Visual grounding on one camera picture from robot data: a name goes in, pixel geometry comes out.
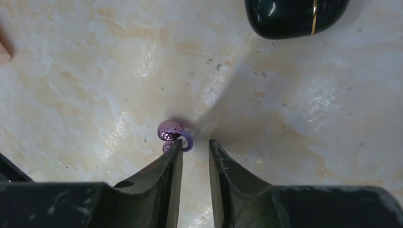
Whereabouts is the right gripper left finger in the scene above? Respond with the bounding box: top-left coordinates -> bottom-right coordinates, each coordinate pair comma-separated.
0,140 -> 183,228

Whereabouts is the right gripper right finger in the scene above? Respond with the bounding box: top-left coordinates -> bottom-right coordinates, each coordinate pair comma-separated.
209,139 -> 403,228

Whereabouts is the purple earbud pair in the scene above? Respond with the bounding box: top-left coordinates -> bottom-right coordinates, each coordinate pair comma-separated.
157,120 -> 193,153

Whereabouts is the black earbud charging case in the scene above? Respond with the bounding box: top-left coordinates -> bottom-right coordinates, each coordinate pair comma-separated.
244,0 -> 349,40

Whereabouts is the pink tapered wooden leg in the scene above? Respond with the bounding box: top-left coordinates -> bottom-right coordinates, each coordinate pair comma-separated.
0,41 -> 12,65

